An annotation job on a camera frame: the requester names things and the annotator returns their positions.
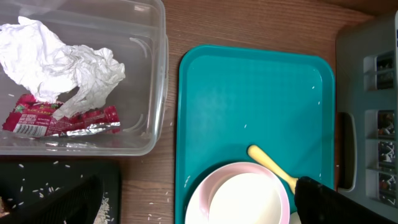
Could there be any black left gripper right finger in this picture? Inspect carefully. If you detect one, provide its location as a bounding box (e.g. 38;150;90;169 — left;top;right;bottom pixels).
294;176;396;224

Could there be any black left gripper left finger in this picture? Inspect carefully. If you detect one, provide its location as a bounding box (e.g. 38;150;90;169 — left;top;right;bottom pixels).
1;175;104;224

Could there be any pile of rice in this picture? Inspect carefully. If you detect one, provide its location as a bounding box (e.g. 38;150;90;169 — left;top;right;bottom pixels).
93;197;111;224

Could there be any white bowl with brown food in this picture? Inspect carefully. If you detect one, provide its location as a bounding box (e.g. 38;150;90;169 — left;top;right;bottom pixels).
209;173;282;224

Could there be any yellow plastic spoon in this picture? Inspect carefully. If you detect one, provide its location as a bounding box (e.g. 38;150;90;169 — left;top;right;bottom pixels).
248;145;298;195

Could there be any red snack wrapper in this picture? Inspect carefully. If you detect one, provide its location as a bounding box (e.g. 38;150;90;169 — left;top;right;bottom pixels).
2;94;120;138

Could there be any large white plate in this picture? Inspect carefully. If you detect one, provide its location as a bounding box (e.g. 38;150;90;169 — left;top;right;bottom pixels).
185;162;294;223

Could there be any white napkin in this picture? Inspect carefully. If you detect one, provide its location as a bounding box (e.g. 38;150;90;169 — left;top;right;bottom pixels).
1;16;126;119

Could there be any black tray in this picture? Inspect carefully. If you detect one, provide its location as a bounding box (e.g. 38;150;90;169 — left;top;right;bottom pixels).
1;159;121;223

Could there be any teal plastic tray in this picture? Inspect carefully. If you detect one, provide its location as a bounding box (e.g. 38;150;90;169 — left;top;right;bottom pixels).
175;45;335;223

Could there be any grey dish rack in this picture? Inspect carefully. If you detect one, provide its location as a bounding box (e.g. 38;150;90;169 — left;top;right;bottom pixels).
336;12;397;222

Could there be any clear plastic bin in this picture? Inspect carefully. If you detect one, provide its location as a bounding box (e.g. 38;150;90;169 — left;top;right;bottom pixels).
1;0;168;156

